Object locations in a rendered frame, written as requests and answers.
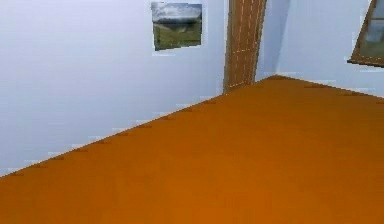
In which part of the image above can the green landscape painting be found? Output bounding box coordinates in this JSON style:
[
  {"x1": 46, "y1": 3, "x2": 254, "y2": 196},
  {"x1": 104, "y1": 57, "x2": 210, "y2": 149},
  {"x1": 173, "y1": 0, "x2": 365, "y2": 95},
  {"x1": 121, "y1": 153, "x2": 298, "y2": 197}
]
[{"x1": 150, "y1": 1, "x2": 204, "y2": 52}]

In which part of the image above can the brown wooden room door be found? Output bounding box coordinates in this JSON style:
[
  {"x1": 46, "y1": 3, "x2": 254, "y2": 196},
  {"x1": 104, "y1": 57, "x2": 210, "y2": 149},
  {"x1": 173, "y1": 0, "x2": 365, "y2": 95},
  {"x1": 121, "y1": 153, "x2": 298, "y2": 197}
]
[{"x1": 222, "y1": 0, "x2": 268, "y2": 95}]

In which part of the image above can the brown framed window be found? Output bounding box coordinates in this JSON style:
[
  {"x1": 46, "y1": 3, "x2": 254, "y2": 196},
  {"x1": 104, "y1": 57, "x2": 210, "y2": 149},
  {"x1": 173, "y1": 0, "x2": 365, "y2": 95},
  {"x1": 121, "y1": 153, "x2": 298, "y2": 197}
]
[{"x1": 346, "y1": 0, "x2": 384, "y2": 69}]

